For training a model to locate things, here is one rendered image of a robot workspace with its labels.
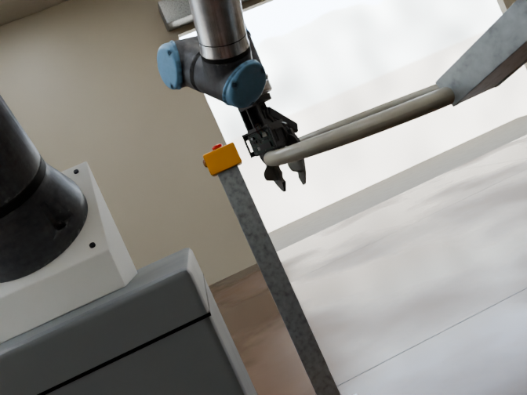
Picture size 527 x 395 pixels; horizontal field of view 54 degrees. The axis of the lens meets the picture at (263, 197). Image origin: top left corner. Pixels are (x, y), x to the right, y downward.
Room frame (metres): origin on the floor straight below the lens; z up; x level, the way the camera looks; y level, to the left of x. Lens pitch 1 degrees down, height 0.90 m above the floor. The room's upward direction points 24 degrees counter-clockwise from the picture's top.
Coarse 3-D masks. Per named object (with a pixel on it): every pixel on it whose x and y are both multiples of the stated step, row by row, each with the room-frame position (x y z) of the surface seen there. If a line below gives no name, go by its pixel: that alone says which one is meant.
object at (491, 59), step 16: (512, 16) 0.69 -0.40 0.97; (496, 32) 0.71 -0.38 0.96; (512, 32) 0.70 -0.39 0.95; (480, 48) 0.74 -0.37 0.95; (496, 48) 0.72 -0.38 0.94; (512, 48) 0.70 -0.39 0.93; (464, 64) 0.77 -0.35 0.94; (480, 64) 0.75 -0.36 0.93; (496, 64) 0.73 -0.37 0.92; (512, 64) 0.78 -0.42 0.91; (448, 80) 0.80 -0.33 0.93; (464, 80) 0.78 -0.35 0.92; (480, 80) 0.76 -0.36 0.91; (496, 80) 0.82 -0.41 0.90; (464, 96) 0.79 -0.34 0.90
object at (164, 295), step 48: (144, 288) 0.58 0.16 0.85; (192, 288) 0.58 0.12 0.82; (48, 336) 0.56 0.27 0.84; (96, 336) 0.57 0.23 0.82; (144, 336) 0.57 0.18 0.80; (192, 336) 0.58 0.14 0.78; (0, 384) 0.55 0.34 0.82; (48, 384) 0.56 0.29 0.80; (96, 384) 0.56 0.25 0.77; (144, 384) 0.57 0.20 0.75; (192, 384) 0.58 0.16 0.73; (240, 384) 0.59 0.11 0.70
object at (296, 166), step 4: (288, 164) 1.10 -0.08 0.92; (292, 164) 1.11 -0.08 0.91; (296, 164) 1.12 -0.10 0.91; (300, 164) 1.13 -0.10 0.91; (304, 164) 1.14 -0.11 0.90; (292, 168) 1.10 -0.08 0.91; (296, 168) 1.11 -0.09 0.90; (300, 168) 1.13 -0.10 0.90; (304, 168) 1.13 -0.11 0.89; (300, 172) 1.14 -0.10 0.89; (304, 172) 1.13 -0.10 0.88; (300, 176) 1.14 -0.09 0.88; (304, 176) 1.13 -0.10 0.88; (300, 180) 1.14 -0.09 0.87; (304, 180) 1.14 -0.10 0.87
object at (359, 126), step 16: (416, 96) 1.20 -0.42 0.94; (432, 96) 0.80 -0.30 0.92; (448, 96) 0.80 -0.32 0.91; (368, 112) 1.25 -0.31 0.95; (384, 112) 0.81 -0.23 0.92; (400, 112) 0.80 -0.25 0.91; (416, 112) 0.80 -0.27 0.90; (336, 128) 1.25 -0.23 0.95; (352, 128) 0.82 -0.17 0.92; (368, 128) 0.81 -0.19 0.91; (384, 128) 0.81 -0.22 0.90; (304, 144) 0.87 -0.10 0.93; (320, 144) 0.85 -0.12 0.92; (336, 144) 0.84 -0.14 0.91; (272, 160) 0.96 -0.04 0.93; (288, 160) 0.92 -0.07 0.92
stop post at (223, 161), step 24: (216, 168) 1.83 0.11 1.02; (240, 192) 1.86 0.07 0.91; (240, 216) 1.85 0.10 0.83; (264, 240) 1.86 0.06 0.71; (264, 264) 1.85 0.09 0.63; (288, 288) 1.86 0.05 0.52; (288, 312) 1.85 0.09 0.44; (312, 336) 1.86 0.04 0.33; (312, 360) 1.86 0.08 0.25; (312, 384) 1.85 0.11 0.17
